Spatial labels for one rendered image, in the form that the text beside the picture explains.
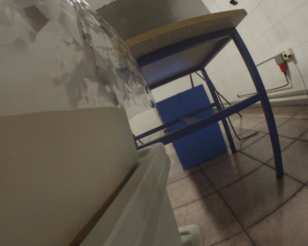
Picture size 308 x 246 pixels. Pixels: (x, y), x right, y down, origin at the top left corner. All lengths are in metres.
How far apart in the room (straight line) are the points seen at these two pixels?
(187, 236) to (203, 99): 1.03
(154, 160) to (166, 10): 0.56
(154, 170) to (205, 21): 0.47
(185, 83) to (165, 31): 4.11
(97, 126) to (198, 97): 1.09
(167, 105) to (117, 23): 0.77
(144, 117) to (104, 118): 4.23
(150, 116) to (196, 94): 3.28
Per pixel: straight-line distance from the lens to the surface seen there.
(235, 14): 0.61
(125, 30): 0.59
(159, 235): 0.21
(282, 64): 1.86
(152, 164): 0.17
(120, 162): 0.19
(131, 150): 0.23
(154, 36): 0.47
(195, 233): 0.37
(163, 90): 4.44
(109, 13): 0.67
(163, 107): 1.16
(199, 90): 1.22
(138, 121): 4.43
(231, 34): 0.68
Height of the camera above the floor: 0.50
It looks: 2 degrees down
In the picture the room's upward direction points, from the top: 23 degrees counter-clockwise
